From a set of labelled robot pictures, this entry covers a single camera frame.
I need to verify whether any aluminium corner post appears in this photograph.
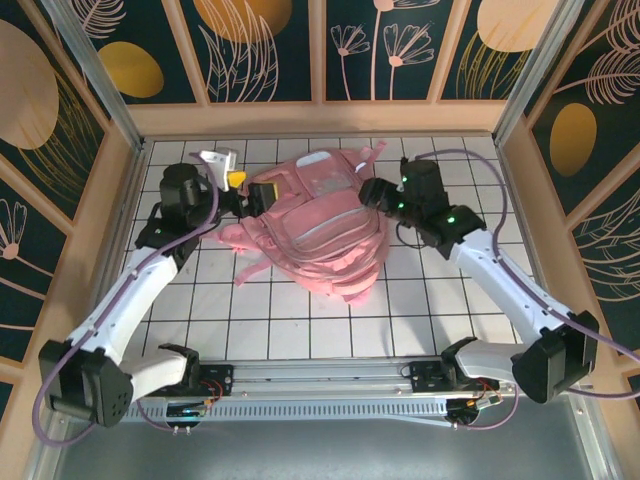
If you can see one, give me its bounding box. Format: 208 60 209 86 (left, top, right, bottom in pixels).
491 0 585 146
40 0 147 154

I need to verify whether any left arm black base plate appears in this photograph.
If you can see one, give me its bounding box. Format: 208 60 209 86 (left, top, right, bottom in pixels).
143 363 236 399

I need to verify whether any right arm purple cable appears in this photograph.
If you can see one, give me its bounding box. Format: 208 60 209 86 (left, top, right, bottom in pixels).
417 148 640 431

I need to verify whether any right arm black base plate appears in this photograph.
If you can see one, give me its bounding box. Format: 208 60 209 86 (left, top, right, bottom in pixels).
408 360 501 396

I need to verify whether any perforated metal cable tray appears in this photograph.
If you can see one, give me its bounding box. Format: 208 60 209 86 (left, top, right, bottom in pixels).
69 402 451 427

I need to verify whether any grey metal base sheet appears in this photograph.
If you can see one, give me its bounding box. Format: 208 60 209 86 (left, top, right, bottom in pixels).
24 394 616 480

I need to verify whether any aluminium table side rail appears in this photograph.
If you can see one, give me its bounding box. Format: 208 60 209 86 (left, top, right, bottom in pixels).
494 139 569 356
93 139 150 321

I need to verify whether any pink backpack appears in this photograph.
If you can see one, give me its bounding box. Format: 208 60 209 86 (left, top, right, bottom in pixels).
214 139 396 307

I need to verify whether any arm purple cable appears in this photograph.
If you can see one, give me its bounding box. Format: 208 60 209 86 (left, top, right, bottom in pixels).
33 149 222 447
417 148 640 431

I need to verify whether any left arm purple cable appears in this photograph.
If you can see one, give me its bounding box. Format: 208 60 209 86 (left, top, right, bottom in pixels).
33 149 222 447

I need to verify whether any aluminium mounting rail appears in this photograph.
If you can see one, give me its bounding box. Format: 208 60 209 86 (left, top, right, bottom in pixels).
49 357 591 401

